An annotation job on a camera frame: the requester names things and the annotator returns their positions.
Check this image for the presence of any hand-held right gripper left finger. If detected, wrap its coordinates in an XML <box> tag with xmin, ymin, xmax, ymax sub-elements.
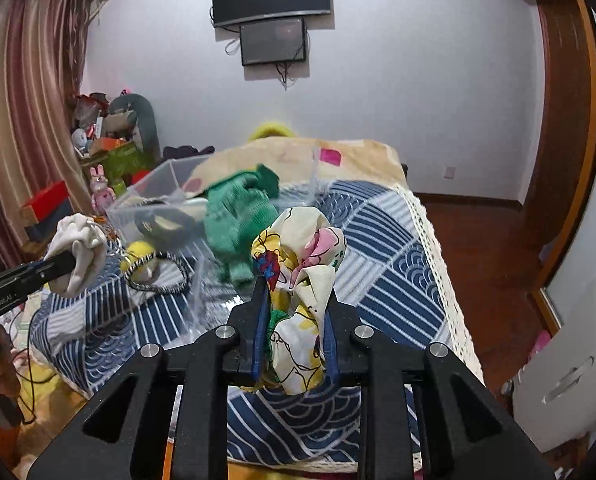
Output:
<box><xmin>23</xmin><ymin>262</ymin><xmax>271</xmax><ymax>480</ymax></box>

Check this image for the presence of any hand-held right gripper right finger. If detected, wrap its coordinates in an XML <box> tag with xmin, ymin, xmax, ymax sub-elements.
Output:
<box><xmin>323</xmin><ymin>300</ymin><xmax>554</xmax><ymax>480</ymax></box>

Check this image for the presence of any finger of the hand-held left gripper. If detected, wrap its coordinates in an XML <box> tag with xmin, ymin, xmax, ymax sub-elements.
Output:
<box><xmin>5</xmin><ymin>251</ymin><xmax>79</xmax><ymax>288</ymax></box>

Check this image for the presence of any white cloth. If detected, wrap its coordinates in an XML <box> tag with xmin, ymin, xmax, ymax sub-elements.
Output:
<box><xmin>45</xmin><ymin>213</ymin><xmax>109</xmax><ymax>297</ymax></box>

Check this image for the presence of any floral cream cloth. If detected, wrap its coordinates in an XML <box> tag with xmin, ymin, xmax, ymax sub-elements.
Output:
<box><xmin>250</xmin><ymin>206</ymin><xmax>349</xmax><ymax>395</ymax></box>

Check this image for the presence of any clear plastic storage box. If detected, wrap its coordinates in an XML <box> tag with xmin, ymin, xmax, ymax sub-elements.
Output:
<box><xmin>107</xmin><ymin>146</ymin><xmax>329</xmax><ymax>342</ymax></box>

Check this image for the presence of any person's left hand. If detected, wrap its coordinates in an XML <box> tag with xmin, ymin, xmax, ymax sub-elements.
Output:
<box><xmin>0</xmin><ymin>326</ymin><xmax>23</xmax><ymax>402</ymax></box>

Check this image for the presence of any red box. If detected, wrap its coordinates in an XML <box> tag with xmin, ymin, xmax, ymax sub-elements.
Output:
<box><xmin>20</xmin><ymin>180</ymin><xmax>72</xmax><ymax>222</ymax></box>

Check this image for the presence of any yellow plush ball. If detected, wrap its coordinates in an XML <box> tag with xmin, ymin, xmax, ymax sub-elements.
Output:
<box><xmin>120</xmin><ymin>241</ymin><xmax>157</xmax><ymax>281</ymax></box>

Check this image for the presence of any pink rabbit toy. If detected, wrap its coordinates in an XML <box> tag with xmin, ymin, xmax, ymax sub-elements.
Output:
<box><xmin>89</xmin><ymin>165</ymin><xmax>117</xmax><ymax>217</ymax></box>

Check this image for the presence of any yellow cloth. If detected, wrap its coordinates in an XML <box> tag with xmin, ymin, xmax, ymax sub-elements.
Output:
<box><xmin>18</xmin><ymin>360</ymin><xmax>90</xmax><ymax>411</ymax></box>

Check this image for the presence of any black striped headband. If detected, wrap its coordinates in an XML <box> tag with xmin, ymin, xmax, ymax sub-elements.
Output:
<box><xmin>123</xmin><ymin>251</ymin><xmax>191</xmax><ymax>295</ymax></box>

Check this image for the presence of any blue patterned bedspread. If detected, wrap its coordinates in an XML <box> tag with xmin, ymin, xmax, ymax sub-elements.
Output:
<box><xmin>30</xmin><ymin>180</ymin><xmax>486</xmax><ymax>473</ymax></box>

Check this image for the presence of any green knitted garment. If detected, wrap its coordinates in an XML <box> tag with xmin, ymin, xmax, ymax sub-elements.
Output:
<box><xmin>204</xmin><ymin>163</ymin><xmax>281</xmax><ymax>285</ymax></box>

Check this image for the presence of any black and yellow fabric item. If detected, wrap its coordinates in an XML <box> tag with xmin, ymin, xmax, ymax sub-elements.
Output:
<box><xmin>133</xmin><ymin>207</ymin><xmax>201</xmax><ymax>242</ymax></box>

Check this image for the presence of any green cardboard box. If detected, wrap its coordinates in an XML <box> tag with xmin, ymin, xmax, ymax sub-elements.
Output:
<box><xmin>105</xmin><ymin>142</ymin><xmax>155</xmax><ymax>187</ymax></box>

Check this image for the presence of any striped brown curtain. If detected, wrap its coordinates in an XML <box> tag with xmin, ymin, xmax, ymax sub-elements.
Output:
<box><xmin>0</xmin><ymin>0</ymin><xmax>96</xmax><ymax>267</ymax></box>

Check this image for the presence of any dark clothes pile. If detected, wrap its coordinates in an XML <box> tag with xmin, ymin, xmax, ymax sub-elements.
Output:
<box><xmin>163</xmin><ymin>145</ymin><xmax>217</xmax><ymax>161</ymax></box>

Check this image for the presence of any beige fleece blanket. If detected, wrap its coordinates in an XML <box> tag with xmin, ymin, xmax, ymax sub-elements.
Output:
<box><xmin>185</xmin><ymin>137</ymin><xmax>409</xmax><ymax>200</ymax></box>

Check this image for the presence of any yellow plush toy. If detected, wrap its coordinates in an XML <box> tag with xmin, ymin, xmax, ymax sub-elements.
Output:
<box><xmin>248</xmin><ymin>120</ymin><xmax>299</xmax><ymax>142</ymax></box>

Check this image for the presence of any white cabinet with stickers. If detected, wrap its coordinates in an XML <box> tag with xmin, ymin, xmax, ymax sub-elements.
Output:
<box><xmin>512</xmin><ymin>255</ymin><xmax>596</xmax><ymax>455</ymax></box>

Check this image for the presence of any black cable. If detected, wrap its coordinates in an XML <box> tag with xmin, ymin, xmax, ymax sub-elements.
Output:
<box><xmin>8</xmin><ymin>347</ymin><xmax>41</xmax><ymax>427</ymax></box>

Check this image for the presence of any small black wall monitor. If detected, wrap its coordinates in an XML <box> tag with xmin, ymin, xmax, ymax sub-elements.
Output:
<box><xmin>240</xmin><ymin>17</ymin><xmax>309</xmax><ymax>67</ymax></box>

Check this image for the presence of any wooden door frame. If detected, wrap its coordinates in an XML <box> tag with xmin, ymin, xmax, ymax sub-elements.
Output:
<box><xmin>520</xmin><ymin>0</ymin><xmax>596</xmax><ymax>321</ymax></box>

